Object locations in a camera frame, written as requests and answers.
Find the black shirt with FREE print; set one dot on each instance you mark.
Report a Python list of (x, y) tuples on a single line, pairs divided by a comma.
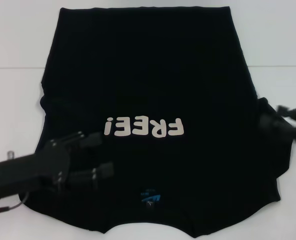
[(150, 75)]

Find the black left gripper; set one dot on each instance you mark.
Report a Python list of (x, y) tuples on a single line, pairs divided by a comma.
[(38, 167)]

